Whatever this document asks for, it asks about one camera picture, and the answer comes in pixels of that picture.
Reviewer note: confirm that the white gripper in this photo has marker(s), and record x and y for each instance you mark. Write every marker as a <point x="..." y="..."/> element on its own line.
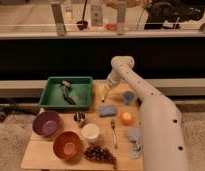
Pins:
<point x="113" y="79"/>

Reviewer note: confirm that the yellow banana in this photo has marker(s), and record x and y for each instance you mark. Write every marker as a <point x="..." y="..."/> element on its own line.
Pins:
<point x="103" y="89"/>

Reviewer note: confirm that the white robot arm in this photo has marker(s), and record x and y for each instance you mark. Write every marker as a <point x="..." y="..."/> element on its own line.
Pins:
<point x="162" y="140"/>

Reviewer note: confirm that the blue cup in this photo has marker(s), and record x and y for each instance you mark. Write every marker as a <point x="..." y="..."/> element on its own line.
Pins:
<point x="128" y="97"/>

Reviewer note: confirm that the small metal cup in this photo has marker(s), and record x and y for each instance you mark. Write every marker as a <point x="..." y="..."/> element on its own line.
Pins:
<point x="79" y="118"/>

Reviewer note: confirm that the white cup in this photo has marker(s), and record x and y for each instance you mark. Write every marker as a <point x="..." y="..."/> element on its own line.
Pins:
<point x="91" y="132"/>

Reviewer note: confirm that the blue sponge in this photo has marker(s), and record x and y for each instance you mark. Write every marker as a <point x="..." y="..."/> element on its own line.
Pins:
<point x="106" y="111"/>

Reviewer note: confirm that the green plastic tray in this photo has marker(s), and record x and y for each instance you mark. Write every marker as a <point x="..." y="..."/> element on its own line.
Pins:
<point x="80" y="92"/>

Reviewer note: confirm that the orange fruit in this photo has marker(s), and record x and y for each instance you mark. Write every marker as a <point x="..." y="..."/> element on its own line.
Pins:
<point x="126" y="118"/>

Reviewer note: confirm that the dark tool in tray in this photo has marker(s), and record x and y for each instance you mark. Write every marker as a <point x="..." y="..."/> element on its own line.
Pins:
<point x="65" y="86"/>

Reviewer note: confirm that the wooden board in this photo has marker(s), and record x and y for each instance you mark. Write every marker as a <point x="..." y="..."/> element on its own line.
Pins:
<point x="105" y="132"/>

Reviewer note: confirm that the grey crumpled cloth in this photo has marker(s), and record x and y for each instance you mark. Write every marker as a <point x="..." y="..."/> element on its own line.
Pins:
<point x="133" y="136"/>

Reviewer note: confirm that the bunch of dark grapes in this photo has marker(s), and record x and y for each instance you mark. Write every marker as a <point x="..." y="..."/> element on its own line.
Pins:
<point x="100" y="155"/>

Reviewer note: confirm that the purple bowl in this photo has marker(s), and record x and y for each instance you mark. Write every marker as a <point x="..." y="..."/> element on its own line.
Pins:
<point x="46" y="123"/>

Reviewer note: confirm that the orange bowl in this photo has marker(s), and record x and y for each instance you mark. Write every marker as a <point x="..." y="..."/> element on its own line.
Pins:
<point x="67" y="145"/>

